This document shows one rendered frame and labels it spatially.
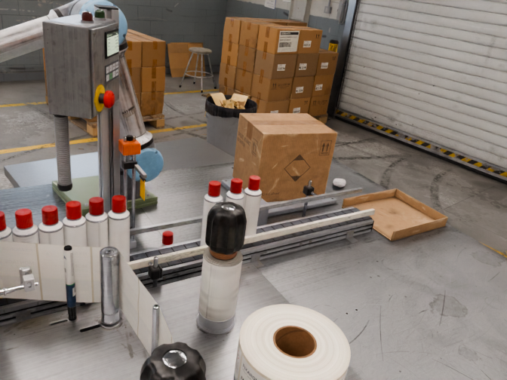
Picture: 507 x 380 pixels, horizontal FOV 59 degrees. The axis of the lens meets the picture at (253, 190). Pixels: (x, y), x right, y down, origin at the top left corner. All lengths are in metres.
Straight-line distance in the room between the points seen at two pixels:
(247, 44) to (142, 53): 1.14
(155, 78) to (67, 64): 3.83
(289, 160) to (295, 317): 0.84
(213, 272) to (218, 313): 0.10
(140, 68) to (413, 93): 3.02
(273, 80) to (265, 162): 3.33
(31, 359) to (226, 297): 0.40
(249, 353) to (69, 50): 0.68
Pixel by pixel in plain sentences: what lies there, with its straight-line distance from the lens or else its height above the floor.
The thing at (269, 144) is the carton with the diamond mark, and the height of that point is 1.08.
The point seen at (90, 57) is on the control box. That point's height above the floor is 1.41.
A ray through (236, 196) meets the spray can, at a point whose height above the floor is 1.04.
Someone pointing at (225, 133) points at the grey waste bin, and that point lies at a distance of 3.77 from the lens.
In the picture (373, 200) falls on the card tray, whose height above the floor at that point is 0.84.
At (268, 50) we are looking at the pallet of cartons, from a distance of 4.86.
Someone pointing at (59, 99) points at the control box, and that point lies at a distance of 1.05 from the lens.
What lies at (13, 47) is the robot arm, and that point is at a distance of 1.42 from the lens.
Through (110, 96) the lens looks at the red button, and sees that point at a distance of 1.03.
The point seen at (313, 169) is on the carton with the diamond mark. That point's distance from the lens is 1.71.
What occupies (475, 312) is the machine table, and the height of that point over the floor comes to 0.83.
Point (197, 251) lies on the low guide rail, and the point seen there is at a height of 0.91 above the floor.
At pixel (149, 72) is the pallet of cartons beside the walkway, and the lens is 4.79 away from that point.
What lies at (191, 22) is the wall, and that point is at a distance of 7.69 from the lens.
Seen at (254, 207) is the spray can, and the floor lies 1.00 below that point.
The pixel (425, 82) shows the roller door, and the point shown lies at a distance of 5.50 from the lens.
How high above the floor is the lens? 1.61
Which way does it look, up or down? 25 degrees down
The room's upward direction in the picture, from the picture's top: 8 degrees clockwise
